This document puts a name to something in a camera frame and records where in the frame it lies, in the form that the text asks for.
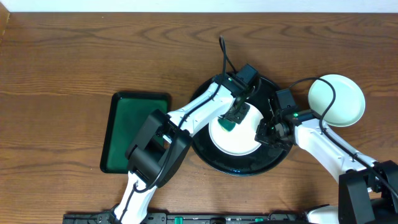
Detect white plate with green stain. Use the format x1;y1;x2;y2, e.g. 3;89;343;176
208;103;263;156

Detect green yellow sponge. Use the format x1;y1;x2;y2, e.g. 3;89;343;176
218;118;236;132

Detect mint plate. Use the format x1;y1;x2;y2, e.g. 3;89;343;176
308;74;366;128

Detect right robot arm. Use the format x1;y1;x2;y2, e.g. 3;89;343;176
255;89;397;223

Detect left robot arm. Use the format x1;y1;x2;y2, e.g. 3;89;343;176
114;64;258;223

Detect round black serving tray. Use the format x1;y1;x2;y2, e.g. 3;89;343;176
192;76;291;176

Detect green rectangular tray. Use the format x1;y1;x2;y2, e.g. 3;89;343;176
99;91;171;174

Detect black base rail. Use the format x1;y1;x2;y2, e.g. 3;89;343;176
62;212;308;224

